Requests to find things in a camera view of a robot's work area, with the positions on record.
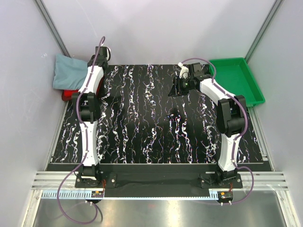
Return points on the grey blue t shirt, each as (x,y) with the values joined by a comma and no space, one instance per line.
(69,73)

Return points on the black mounting base plate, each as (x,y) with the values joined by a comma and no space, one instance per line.
(120,179)

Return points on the green plastic tray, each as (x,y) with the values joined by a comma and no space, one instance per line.
(235,76)

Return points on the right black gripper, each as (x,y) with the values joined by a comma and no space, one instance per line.
(177,82)

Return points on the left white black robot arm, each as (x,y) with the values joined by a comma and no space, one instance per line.
(86,106)

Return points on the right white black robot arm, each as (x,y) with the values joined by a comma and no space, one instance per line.
(231,120)

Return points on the aluminium frame rail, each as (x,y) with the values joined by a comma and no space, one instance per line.
(262,181)

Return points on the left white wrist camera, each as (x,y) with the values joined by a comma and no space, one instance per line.
(108,54)

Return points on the white slotted cable duct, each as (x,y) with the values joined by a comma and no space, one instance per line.
(108,194)

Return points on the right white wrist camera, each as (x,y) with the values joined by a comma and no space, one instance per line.
(184,73)

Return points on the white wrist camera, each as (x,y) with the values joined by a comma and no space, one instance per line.
(184,73)
(108,54)

